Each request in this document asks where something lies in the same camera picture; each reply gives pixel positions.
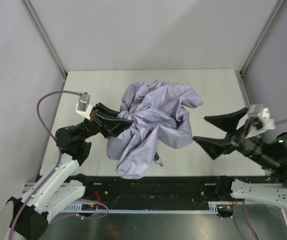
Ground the lilac folding umbrella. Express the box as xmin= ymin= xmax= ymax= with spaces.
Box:
xmin=106 ymin=80 xmax=203 ymax=180

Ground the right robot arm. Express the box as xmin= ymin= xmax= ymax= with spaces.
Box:
xmin=98 ymin=104 xmax=287 ymax=216

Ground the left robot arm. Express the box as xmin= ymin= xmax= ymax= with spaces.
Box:
xmin=7 ymin=103 xmax=133 ymax=240

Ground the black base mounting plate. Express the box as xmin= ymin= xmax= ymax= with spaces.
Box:
xmin=65 ymin=173 xmax=241 ymax=212

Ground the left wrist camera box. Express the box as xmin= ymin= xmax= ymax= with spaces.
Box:
xmin=75 ymin=92 xmax=93 ymax=120

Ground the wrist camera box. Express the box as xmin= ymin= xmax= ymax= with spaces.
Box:
xmin=246 ymin=104 xmax=276 ymax=139
xmin=75 ymin=92 xmax=93 ymax=120

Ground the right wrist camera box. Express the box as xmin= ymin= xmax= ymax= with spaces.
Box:
xmin=246 ymin=104 xmax=276 ymax=139

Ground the aluminium frame post right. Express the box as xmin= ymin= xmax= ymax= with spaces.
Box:
xmin=238 ymin=0 xmax=287 ymax=78

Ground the aluminium frame post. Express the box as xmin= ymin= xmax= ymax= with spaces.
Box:
xmin=20 ymin=0 xmax=68 ymax=79
xmin=238 ymin=0 xmax=287 ymax=78

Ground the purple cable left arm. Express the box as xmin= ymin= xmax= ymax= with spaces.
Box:
xmin=8 ymin=90 xmax=84 ymax=240

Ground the white slotted cable duct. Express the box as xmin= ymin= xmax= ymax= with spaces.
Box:
xmin=58 ymin=201 xmax=237 ymax=215

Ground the aluminium rail front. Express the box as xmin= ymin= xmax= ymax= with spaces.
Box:
xmin=21 ymin=181 xmax=68 ymax=203

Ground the aluminium frame post left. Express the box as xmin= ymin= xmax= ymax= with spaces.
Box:
xmin=20 ymin=0 xmax=68 ymax=79

